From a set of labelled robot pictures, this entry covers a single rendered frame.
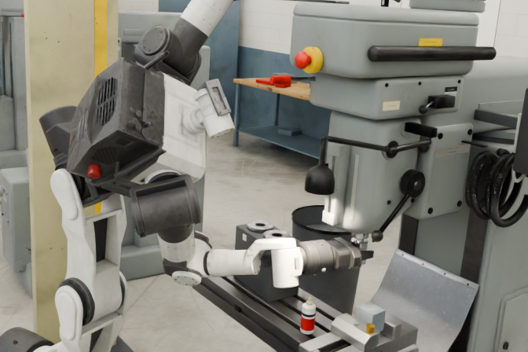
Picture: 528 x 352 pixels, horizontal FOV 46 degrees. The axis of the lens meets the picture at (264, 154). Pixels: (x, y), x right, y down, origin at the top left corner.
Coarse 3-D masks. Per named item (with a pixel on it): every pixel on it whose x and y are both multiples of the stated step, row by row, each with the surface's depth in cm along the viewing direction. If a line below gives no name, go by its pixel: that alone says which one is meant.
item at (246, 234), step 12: (240, 228) 209; (252, 228) 206; (264, 228) 207; (276, 228) 211; (240, 240) 209; (252, 240) 203; (264, 252) 198; (240, 276) 211; (252, 276) 205; (264, 276) 199; (252, 288) 206; (264, 288) 199; (276, 288) 199; (288, 288) 202
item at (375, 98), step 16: (320, 80) 157; (336, 80) 153; (352, 80) 148; (368, 80) 145; (384, 80) 143; (400, 80) 147; (416, 80) 150; (432, 80) 154; (448, 80) 158; (320, 96) 158; (336, 96) 153; (352, 96) 149; (368, 96) 145; (384, 96) 144; (400, 96) 147; (416, 96) 151; (352, 112) 150; (368, 112) 145; (384, 112) 145; (400, 112) 149; (416, 112) 153; (432, 112) 157; (448, 112) 162
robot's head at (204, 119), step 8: (200, 96) 146; (208, 96) 146; (216, 96) 147; (200, 104) 147; (208, 104) 146; (192, 112) 150; (200, 112) 148; (208, 112) 146; (192, 120) 149; (200, 120) 149; (208, 120) 145; (216, 120) 145; (224, 120) 145; (200, 128) 150; (208, 128) 146; (216, 128) 145; (224, 128) 145; (232, 128) 147; (216, 136) 149
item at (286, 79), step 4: (272, 76) 151; (276, 76) 151; (280, 76) 151; (284, 76) 152; (288, 76) 153; (308, 76) 158; (312, 76) 158; (272, 80) 150; (276, 80) 150; (280, 80) 151; (284, 80) 152; (288, 80) 152; (292, 80) 154; (296, 80) 155; (300, 80) 156; (304, 80) 156; (308, 80) 157; (312, 80) 158
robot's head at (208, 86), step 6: (204, 84) 145; (210, 84) 145; (216, 84) 145; (198, 90) 148; (204, 90) 146; (210, 90) 144; (222, 90) 146; (210, 96) 144; (222, 96) 145; (216, 102) 144; (222, 102) 146; (216, 108) 144; (228, 108) 145; (222, 114) 144
